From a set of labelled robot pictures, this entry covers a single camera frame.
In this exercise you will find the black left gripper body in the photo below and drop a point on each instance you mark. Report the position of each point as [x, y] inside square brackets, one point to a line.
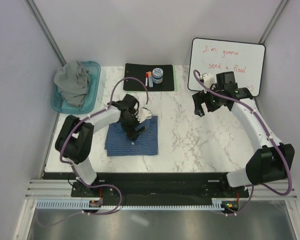
[130, 124]

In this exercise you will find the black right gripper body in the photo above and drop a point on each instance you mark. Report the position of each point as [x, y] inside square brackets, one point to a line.
[213, 101]

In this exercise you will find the blue checkered long sleeve shirt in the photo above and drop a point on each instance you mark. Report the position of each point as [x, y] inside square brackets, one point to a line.
[117, 144]

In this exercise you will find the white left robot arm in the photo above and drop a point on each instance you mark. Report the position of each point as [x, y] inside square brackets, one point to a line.
[74, 140]

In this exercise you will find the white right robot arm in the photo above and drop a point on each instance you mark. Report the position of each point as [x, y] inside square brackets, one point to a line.
[270, 165]

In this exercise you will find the red marker pen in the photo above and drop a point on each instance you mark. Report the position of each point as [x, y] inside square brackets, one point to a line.
[146, 79]

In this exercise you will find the black clipboard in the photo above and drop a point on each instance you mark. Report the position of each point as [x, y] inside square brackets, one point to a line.
[139, 71]

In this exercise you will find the blue lidded small jar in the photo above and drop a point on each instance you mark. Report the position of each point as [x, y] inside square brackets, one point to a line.
[157, 75]

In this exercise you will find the grey crumpled shirt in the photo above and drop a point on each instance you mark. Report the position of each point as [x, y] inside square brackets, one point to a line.
[72, 81]

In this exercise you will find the teal plastic bin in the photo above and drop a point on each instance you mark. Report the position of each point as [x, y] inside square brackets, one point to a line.
[60, 105]

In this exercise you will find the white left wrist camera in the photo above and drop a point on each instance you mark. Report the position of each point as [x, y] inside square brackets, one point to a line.
[143, 114]

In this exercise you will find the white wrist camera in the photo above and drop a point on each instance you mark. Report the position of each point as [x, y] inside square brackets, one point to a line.
[208, 79]
[143, 114]

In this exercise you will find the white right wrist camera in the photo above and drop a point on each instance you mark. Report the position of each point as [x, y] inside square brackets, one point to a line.
[208, 79]

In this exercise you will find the white whiteboard black frame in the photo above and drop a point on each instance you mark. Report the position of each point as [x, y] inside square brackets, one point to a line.
[213, 56]

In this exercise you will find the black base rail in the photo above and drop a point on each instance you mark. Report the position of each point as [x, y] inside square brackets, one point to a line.
[155, 188]

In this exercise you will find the white slotted cable duct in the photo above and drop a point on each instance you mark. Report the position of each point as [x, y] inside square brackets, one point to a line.
[90, 205]

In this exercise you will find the aluminium extrusion frame rail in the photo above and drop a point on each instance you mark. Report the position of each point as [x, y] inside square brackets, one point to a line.
[61, 189]

